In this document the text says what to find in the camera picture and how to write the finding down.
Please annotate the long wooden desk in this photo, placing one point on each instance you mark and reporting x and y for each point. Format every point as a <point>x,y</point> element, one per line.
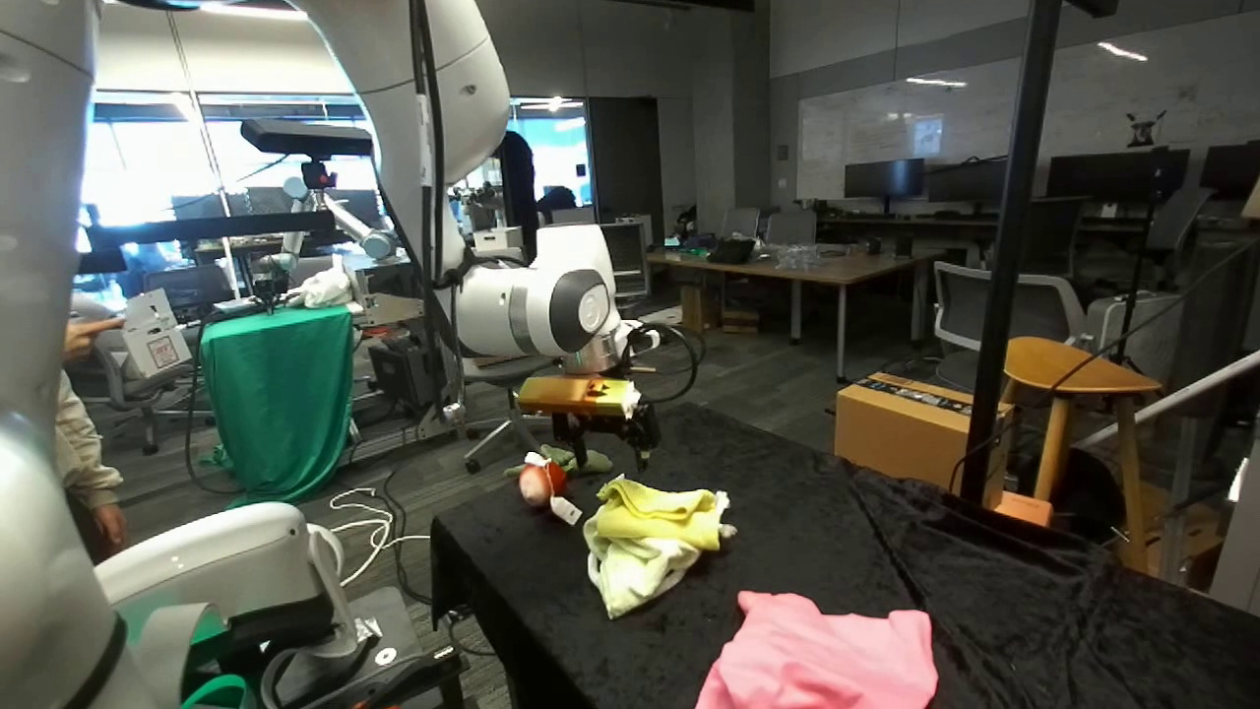
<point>787,270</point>

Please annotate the black stereo camera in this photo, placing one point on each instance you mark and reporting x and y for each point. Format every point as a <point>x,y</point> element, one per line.
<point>309,139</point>

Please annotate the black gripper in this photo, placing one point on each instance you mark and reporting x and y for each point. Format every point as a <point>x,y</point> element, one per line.
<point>603,435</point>

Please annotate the beige-sleeved person forearm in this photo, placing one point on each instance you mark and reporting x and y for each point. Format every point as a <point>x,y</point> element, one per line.
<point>80,446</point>

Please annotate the black vertical pole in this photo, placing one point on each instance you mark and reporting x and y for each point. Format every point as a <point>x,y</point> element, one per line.
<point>1005,260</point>

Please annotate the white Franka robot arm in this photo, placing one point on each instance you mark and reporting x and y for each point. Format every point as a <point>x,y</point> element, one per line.
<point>535,309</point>

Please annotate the silver metal tripod pole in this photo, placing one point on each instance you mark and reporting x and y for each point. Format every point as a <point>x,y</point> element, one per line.
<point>1182,395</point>

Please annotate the pink cloth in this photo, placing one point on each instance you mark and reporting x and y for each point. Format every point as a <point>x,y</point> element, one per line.
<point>811,653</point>

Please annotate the wide black computer monitor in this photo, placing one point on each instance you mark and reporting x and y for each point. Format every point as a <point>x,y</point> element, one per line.
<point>1115,173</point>

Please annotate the green drape cloth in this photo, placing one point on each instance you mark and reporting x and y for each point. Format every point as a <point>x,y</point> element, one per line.
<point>278,395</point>

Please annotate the olive brown wrist camera box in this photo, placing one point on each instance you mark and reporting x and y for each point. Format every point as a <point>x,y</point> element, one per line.
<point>576,395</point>

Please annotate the white cloth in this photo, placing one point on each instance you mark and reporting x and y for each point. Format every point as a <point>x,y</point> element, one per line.
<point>632,573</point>

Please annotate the black table cover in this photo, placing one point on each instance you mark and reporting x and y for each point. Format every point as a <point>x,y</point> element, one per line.
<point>917,565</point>

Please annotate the white mesh office chair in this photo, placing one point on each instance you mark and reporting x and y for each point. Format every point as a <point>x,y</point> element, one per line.
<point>998,302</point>

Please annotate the wooden stool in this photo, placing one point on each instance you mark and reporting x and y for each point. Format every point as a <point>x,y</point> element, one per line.
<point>1075,374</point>

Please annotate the white paper sheet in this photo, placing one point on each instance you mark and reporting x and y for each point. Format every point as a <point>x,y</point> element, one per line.
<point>153,336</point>

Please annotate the cardboard box with black tape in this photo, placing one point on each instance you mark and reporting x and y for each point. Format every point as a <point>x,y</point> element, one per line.
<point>905,426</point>

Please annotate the bare person hand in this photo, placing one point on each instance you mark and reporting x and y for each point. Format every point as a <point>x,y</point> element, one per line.
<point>109,526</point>

